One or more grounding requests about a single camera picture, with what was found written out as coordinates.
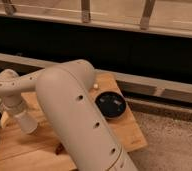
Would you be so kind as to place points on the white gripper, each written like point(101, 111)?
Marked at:
point(16, 107)

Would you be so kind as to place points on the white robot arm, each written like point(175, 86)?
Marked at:
point(62, 93)

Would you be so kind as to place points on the wooden table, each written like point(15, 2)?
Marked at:
point(38, 151)

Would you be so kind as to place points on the brown sausage-shaped object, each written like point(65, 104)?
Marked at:
point(59, 149)

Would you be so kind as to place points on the dark blue bowl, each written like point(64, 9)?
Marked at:
point(111, 104)

